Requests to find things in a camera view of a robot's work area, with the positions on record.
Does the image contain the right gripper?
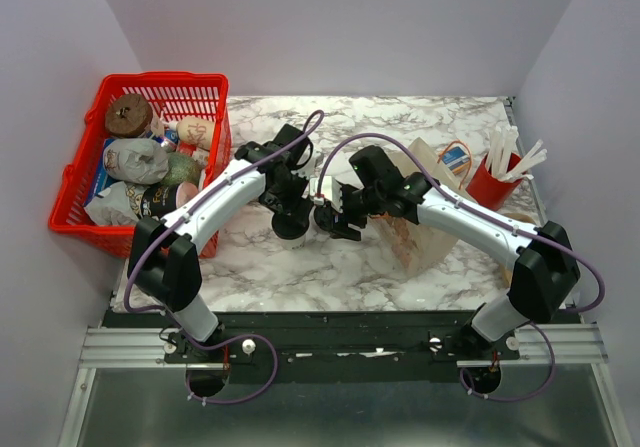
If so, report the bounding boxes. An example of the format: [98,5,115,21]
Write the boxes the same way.
[326,182,384,243]

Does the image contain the black coffee cup lid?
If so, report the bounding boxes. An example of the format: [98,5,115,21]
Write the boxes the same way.
[271,214,310,241]

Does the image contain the white paper coffee cup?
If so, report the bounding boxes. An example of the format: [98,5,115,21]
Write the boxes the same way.
[281,236,306,250]

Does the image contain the paper takeout bag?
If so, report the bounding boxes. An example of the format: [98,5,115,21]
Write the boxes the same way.
[370,138,471,278]

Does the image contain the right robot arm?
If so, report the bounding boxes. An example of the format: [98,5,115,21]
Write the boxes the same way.
[314,146,580,359]

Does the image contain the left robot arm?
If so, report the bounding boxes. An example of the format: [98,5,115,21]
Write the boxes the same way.
[128,124,313,362]

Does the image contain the green avocado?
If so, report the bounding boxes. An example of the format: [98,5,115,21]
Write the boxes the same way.
[160,152,202,187]

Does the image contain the beige printed bottle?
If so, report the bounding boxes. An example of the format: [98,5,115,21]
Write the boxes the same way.
[166,116,216,151]

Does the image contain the red plastic basket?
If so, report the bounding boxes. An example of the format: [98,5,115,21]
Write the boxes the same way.
[48,71,232,259]

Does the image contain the black food cup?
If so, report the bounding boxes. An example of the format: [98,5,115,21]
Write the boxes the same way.
[139,182,199,219]

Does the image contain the blue orange card box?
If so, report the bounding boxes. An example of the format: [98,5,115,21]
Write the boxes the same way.
[441,146,471,175]

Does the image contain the grey crumpled bag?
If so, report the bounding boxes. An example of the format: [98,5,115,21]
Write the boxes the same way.
[102,138,169,185]

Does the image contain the silver snack bag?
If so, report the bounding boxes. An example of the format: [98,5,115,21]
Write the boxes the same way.
[84,181,147,226]

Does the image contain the cardboard cup carrier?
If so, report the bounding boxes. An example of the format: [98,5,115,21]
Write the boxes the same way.
[500,213,538,288]

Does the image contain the blue flat package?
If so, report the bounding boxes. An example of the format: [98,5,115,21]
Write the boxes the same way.
[83,138,116,207]

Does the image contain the white wrapped straws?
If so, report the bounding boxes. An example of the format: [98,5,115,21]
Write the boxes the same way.
[484,126,547,183]

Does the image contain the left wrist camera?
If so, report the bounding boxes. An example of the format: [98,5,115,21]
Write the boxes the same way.
[293,152,324,180]

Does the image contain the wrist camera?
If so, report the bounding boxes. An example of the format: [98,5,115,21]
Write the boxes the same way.
[293,152,324,180]
[308,176,345,213]

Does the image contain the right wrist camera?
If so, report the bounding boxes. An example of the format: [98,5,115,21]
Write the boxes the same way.
[308,176,345,213]

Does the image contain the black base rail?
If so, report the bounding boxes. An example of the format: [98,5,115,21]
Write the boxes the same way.
[84,311,587,391]

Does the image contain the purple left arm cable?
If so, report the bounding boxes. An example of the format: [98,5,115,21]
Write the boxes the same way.
[123,110,325,314]

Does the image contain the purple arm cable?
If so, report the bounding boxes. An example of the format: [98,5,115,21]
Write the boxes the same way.
[123,110,325,314]
[317,133,607,403]

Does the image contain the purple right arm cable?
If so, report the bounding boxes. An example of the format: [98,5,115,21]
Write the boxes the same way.
[317,133,607,403]

